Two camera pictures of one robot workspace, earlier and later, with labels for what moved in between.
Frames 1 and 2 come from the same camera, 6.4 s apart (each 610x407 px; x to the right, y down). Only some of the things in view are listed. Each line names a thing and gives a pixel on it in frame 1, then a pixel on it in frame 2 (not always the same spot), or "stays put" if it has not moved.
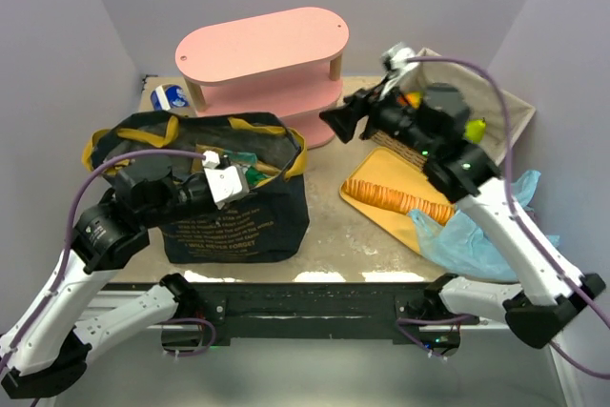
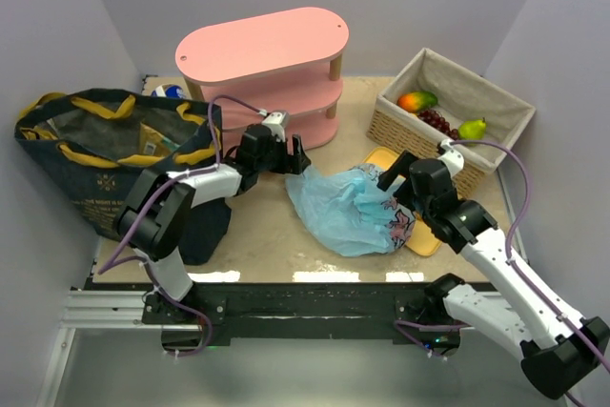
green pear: (476, 130) stays put
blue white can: (169, 96) stays put
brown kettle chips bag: (203, 149) to (152, 143)
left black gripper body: (198, 189) to (287, 159)
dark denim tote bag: (266, 225) to (88, 143)
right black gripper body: (364, 114) to (402, 179)
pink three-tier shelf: (287, 63) stays put
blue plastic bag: (459, 245) to (349, 211)
